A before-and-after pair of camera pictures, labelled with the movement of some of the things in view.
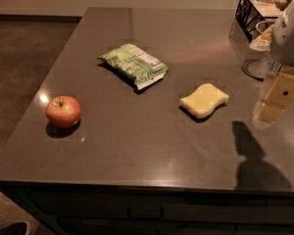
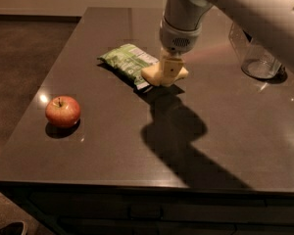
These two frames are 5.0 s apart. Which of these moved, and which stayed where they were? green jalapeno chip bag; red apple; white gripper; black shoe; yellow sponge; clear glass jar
Moved: yellow sponge; white gripper
Stayed: black shoe; green jalapeno chip bag; clear glass jar; red apple
